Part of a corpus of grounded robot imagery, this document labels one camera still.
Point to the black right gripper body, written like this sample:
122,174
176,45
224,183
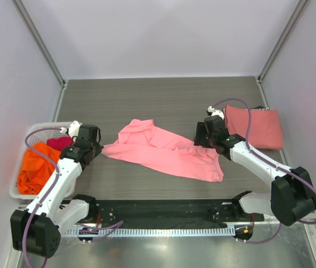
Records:
211,139

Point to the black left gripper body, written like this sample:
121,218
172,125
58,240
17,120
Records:
96,149

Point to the light pink t shirt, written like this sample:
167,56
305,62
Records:
141,142

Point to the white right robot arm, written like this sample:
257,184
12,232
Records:
291,197

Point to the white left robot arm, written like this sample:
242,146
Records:
39,227

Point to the magenta t shirt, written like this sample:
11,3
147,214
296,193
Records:
59,143

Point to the white plastic laundry basket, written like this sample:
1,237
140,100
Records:
40,132

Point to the folded salmon t shirt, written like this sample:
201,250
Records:
265,131

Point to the folded dark striped t shirt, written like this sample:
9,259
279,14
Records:
260,108

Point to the orange t shirt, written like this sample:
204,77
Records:
34,173

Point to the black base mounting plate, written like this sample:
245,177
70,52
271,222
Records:
140,212

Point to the white slotted cable duct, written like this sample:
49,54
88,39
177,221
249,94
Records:
79,232

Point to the left aluminium frame post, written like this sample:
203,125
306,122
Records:
38,40

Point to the aluminium frame post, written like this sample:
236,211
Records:
38,40
285,34

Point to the right aluminium frame post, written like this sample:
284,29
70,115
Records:
285,34

